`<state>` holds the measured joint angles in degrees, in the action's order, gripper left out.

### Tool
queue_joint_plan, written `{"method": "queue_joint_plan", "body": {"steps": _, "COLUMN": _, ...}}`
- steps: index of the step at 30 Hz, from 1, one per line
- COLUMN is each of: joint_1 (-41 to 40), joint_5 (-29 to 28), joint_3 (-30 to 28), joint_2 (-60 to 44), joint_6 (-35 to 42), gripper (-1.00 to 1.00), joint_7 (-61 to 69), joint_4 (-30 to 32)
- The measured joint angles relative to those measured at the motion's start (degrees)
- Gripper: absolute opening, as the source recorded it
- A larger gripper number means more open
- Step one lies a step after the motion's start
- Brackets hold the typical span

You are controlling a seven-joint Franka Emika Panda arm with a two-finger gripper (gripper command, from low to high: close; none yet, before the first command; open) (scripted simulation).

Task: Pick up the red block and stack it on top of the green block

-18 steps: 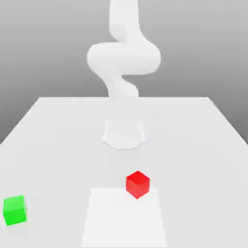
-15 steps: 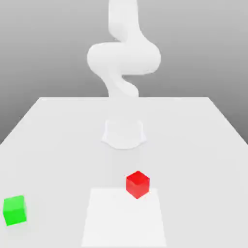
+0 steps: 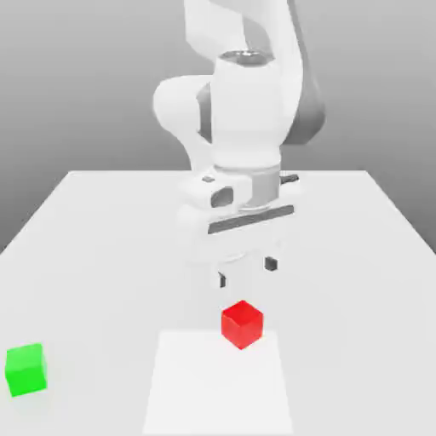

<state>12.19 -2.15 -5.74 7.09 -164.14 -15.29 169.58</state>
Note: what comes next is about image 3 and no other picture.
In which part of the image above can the small red cube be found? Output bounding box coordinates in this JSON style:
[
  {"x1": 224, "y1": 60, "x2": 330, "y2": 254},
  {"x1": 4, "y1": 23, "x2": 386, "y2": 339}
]
[{"x1": 220, "y1": 299, "x2": 265, "y2": 351}]

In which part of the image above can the small green cube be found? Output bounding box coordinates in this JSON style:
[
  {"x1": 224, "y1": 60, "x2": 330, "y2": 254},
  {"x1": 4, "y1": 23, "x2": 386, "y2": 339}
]
[{"x1": 3, "y1": 342, "x2": 49, "y2": 399}]

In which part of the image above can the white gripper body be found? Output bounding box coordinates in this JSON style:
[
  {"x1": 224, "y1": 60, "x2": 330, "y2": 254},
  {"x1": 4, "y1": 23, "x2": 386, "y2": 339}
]
[{"x1": 204, "y1": 203, "x2": 298, "y2": 266}]

